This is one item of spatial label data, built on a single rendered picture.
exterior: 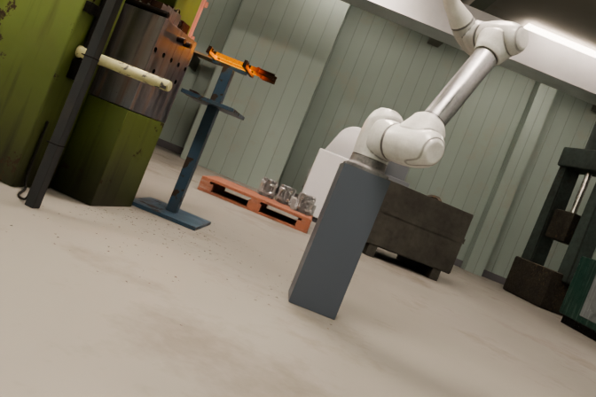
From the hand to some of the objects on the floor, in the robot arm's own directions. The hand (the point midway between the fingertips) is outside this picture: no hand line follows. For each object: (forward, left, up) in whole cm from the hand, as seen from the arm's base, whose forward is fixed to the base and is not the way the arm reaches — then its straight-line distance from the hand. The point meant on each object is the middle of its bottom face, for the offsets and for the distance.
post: (+80, -16, -130) cm, 153 cm away
